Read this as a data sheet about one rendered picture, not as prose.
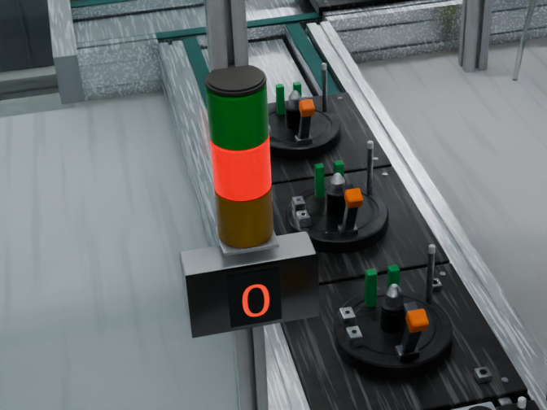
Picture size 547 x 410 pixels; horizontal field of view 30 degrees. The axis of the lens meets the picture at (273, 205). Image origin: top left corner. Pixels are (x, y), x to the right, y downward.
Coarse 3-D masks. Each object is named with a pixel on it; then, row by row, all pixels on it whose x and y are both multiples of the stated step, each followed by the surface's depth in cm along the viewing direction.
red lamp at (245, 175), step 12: (264, 144) 85; (216, 156) 85; (228, 156) 84; (240, 156) 84; (252, 156) 84; (264, 156) 85; (216, 168) 86; (228, 168) 85; (240, 168) 85; (252, 168) 85; (264, 168) 86; (216, 180) 87; (228, 180) 85; (240, 180) 85; (252, 180) 85; (264, 180) 86; (228, 192) 86; (240, 192) 86; (252, 192) 86; (264, 192) 87
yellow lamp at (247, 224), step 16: (224, 208) 88; (240, 208) 87; (256, 208) 87; (272, 208) 89; (224, 224) 89; (240, 224) 88; (256, 224) 88; (272, 224) 90; (224, 240) 90; (240, 240) 89; (256, 240) 89
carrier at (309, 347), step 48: (336, 288) 130; (384, 288) 130; (432, 288) 123; (288, 336) 123; (336, 336) 120; (384, 336) 119; (432, 336) 119; (480, 336) 122; (336, 384) 116; (384, 384) 116; (432, 384) 115; (480, 384) 115
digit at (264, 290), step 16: (256, 272) 91; (272, 272) 91; (240, 288) 91; (256, 288) 92; (272, 288) 92; (240, 304) 92; (256, 304) 93; (272, 304) 93; (240, 320) 93; (256, 320) 94; (272, 320) 94
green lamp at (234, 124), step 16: (208, 96) 82; (224, 96) 81; (240, 96) 81; (256, 96) 81; (208, 112) 83; (224, 112) 82; (240, 112) 82; (256, 112) 82; (224, 128) 83; (240, 128) 82; (256, 128) 83; (224, 144) 84; (240, 144) 83; (256, 144) 84
